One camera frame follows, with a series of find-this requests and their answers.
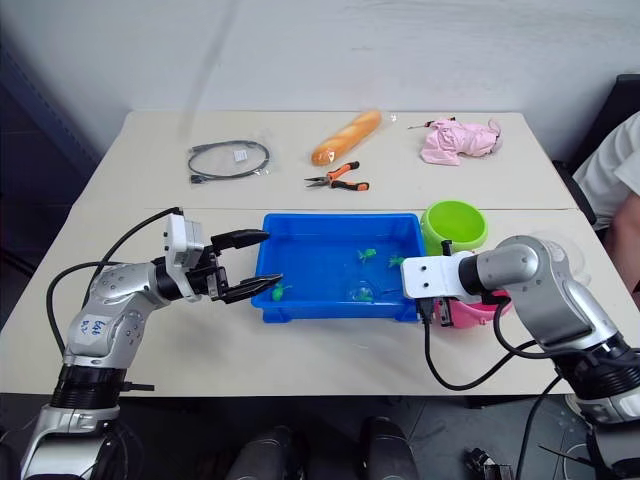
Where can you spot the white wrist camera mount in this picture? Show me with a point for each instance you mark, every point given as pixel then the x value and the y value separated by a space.
pixel 182 240
pixel 425 275

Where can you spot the dark rounded shape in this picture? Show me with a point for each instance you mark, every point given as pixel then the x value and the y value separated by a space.
pixel 387 450
pixel 265 455

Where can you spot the baguette in clear wrap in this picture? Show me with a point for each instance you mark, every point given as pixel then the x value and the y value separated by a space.
pixel 345 137

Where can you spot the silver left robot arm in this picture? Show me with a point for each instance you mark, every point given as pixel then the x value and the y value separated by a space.
pixel 115 295

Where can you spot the orange black pliers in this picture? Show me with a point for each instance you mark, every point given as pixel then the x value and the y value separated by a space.
pixel 350 186

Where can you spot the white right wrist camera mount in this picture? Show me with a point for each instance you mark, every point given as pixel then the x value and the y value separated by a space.
pixel 425 275

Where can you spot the person in white shirt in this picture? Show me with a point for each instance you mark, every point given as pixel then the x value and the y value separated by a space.
pixel 610 170

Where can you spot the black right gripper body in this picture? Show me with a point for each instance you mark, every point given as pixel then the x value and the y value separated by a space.
pixel 444 312

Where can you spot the blue plastic tub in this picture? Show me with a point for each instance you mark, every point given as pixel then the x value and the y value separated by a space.
pixel 310 250

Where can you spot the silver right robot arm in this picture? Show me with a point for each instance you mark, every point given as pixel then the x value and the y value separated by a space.
pixel 525 265

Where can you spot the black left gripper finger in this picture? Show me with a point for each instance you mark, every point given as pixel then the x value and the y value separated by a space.
pixel 240 237
pixel 252 287

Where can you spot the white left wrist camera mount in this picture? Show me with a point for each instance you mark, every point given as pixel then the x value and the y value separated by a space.
pixel 182 240

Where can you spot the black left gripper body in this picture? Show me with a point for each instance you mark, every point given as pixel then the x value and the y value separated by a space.
pixel 207 280

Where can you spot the black chair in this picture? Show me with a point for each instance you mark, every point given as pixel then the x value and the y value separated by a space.
pixel 625 95

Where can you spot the clear plastic measuring cup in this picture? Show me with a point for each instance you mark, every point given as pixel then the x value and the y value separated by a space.
pixel 575 260

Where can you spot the small black device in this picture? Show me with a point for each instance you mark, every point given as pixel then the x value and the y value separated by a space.
pixel 490 467

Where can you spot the green plastic bucket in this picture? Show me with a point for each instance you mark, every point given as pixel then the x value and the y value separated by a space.
pixel 452 222

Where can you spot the green toy fish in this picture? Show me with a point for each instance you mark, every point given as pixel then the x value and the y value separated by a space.
pixel 367 255
pixel 279 291
pixel 395 261
pixel 362 293

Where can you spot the small thin screwdriver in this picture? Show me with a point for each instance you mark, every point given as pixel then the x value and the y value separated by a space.
pixel 418 126

